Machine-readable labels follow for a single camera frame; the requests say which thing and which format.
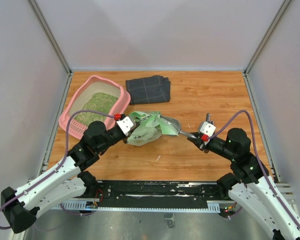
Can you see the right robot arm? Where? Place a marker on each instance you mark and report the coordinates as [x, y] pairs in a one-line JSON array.
[[250, 184]]

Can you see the green cat litter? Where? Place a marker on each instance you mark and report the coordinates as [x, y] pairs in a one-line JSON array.
[[101, 102]]

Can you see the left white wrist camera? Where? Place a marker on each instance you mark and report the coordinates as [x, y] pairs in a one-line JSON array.
[[125, 123]]

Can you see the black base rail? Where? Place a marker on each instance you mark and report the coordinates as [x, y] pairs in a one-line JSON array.
[[85, 193]]

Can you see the pink litter box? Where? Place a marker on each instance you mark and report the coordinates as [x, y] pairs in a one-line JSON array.
[[91, 86]]

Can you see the green litter bag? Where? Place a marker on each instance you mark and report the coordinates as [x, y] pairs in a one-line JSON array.
[[151, 127]]

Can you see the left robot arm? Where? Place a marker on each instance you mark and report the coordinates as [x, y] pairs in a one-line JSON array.
[[68, 178]]

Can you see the grey metal scoop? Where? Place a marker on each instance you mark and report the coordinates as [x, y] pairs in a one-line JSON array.
[[176, 124]]

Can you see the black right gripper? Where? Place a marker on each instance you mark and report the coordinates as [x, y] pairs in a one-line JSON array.
[[198, 141]]

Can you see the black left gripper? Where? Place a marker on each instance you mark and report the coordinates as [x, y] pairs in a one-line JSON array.
[[125, 139]]

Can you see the piano pattern bag clip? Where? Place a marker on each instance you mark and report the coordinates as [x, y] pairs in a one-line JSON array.
[[208, 119]]

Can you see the dark checked folded cloth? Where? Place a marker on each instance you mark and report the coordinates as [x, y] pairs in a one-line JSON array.
[[149, 90]]

